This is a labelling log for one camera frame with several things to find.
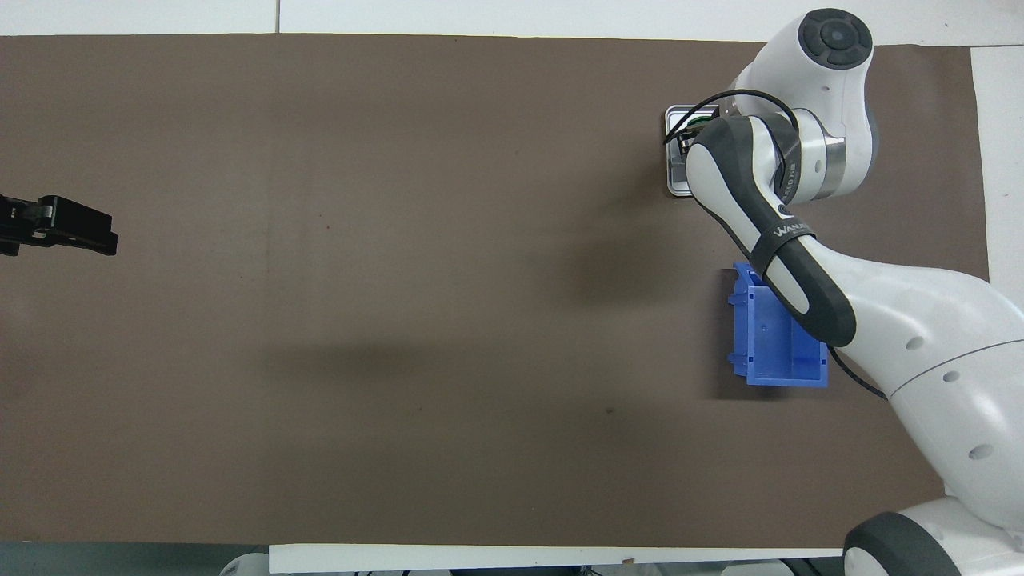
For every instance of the blue plastic bin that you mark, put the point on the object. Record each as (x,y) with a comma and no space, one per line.
(768,352)

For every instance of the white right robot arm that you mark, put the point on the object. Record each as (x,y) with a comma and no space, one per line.
(920,336)

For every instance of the brown table mat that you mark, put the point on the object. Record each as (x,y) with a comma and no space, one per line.
(400,280)

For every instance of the grey metal tray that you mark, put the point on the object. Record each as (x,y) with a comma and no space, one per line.
(680,186)

